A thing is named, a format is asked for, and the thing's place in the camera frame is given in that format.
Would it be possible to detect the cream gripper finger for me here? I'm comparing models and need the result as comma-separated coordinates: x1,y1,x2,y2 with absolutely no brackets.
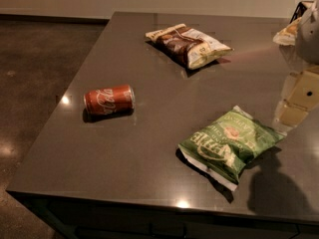
272,101,308,132
287,67,319,110

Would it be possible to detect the red coke can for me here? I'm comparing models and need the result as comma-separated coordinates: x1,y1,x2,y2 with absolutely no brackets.
84,85,135,116

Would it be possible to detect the yellow snack bag at edge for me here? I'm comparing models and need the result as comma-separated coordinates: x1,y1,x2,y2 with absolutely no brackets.
273,18,301,46

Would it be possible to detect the green chip bag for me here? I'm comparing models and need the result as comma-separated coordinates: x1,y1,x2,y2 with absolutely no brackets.
178,106,286,191

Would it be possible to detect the brown and white chip bag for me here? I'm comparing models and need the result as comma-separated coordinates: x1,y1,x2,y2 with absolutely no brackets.
146,24,232,70

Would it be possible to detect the black wire basket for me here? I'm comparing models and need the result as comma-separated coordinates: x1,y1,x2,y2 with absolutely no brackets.
290,1,313,22

